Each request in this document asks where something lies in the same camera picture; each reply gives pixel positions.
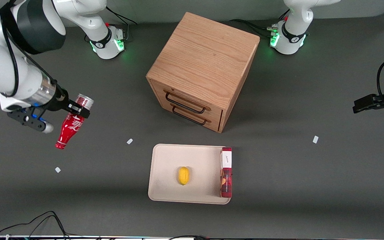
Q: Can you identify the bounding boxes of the black right arm base cable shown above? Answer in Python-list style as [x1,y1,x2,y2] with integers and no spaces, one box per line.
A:
[105,7,138,42]

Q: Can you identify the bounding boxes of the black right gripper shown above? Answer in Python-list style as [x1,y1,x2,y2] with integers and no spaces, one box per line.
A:
[45,84,91,119]

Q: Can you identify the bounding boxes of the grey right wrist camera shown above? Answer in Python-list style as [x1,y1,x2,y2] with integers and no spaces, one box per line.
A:
[7,107,54,134]

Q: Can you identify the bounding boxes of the red snack box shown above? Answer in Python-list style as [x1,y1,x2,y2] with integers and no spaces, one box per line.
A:
[220,147,232,198]

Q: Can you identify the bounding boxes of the wooden drawer cabinet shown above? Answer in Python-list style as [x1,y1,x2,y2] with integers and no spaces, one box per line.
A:
[146,12,260,133]

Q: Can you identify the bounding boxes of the black metal drawer handle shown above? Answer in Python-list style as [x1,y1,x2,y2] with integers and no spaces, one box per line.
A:
[172,106,208,126]
[165,91,207,114]

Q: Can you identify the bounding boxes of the long black floor cable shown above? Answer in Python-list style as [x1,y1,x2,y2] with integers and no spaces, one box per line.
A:
[0,211,71,240]

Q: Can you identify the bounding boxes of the black left arm base cable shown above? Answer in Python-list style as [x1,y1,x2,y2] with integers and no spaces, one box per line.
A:
[229,19,279,38]

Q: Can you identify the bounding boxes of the black arm base cable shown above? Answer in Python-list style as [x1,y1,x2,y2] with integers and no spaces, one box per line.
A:
[105,7,138,42]
[229,19,279,38]

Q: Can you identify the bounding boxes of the beige plastic tray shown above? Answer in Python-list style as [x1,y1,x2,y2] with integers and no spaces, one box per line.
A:
[148,144,232,205]

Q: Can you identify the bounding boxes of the red coke bottle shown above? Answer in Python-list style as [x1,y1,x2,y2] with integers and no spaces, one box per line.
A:
[55,94,95,150]

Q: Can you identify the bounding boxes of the yellow lemon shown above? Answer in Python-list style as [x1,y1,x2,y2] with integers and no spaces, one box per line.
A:
[178,166,190,186]

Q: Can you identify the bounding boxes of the black right arm wrist cable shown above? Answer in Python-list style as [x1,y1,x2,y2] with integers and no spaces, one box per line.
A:
[0,0,57,98]

